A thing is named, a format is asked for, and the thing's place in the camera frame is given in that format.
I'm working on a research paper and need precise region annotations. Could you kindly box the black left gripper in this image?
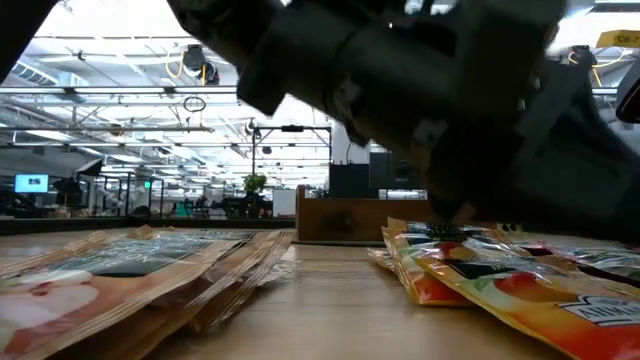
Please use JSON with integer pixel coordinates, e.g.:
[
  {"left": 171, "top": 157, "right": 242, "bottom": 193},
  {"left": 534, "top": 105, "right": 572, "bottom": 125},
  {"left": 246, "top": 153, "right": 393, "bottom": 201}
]
[{"left": 327, "top": 0, "right": 566, "bottom": 225}]

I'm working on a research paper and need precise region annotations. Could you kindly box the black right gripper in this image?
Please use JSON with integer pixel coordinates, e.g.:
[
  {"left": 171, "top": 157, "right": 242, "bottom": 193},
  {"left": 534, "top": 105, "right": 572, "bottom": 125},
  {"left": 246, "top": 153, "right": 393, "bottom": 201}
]
[{"left": 519, "top": 54, "right": 640, "bottom": 242}]

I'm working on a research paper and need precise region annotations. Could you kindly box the wooden tea organizer box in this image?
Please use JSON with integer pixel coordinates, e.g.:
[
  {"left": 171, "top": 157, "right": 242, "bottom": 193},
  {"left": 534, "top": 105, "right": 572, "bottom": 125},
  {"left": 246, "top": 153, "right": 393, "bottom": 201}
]
[{"left": 295, "top": 184, "right": 436, "bottom": 245}]

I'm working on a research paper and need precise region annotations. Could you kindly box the black cabinet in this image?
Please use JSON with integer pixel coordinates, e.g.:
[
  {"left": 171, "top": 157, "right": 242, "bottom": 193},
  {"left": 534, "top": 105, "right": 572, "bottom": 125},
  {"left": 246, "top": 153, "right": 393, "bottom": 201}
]
[{"left": 328, "top": 151, "right": 429, "bottom": 200}]

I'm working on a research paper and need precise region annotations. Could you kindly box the white panel board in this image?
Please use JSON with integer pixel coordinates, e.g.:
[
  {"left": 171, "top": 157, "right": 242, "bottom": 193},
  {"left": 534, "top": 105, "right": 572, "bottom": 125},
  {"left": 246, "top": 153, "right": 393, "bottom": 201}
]
[{"left": 272, "top": 188, "right": 298, "bottom": 219}]

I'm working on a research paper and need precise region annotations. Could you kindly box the distant green plant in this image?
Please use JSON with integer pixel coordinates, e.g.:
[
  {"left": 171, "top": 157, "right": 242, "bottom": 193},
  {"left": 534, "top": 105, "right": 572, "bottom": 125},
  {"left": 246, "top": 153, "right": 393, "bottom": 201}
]
[{"left": 242, "top": 172, "right": 268, "bottom": 197}]

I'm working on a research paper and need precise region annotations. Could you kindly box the lit computer monitor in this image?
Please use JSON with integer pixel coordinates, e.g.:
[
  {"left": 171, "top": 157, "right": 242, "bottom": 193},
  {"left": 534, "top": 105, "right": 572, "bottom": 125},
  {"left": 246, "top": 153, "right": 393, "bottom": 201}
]
[{"left": 13, "top": 173, "right": 50, "bottom": 195}]

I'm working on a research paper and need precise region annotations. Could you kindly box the black ceiling cord reel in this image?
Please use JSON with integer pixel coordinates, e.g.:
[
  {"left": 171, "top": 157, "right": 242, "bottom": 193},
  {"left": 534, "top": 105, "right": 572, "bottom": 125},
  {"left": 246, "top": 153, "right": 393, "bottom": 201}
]
[
  {"left": 566, "top": 43, "right": 629, "bottom": 89},
  {"left": 166, "top": 43, "right": 221, "bottom": 86}
]

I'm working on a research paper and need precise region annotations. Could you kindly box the yellow cable tag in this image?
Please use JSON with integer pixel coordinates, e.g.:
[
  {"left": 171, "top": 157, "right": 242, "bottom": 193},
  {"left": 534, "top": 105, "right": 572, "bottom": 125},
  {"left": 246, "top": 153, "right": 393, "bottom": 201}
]
[{"left": 596, "top": 28, "right": 640, "bottom": 50}]

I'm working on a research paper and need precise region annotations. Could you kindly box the distant black rig frame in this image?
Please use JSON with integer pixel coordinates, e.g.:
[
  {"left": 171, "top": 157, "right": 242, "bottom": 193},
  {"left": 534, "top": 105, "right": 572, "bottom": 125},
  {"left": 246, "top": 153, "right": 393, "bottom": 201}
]
[{"left": 249, "top": 118, "right": 333, "bottom": 189}]

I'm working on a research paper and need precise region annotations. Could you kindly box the hanging black cable loop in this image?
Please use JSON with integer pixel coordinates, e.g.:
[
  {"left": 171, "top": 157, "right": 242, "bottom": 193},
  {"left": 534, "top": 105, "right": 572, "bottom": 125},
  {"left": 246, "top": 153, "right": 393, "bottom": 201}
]
[{"left": 182, "top": 95, "right": 208, "bottom": 114}]

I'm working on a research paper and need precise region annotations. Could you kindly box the black aluminium table frame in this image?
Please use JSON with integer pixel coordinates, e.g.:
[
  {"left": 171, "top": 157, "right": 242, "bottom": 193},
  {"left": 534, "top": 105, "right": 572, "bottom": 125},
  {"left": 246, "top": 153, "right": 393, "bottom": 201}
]
[{"left": 0, "top": 215, "right": 297, "bottom": 236}]

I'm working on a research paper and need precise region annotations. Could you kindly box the silver ventilation duct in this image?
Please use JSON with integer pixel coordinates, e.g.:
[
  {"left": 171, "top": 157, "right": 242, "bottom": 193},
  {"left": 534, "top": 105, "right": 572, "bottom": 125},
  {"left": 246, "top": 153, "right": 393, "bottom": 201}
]
[{"left": 0, "top": 49, "right": 89, "bottom": 91}]

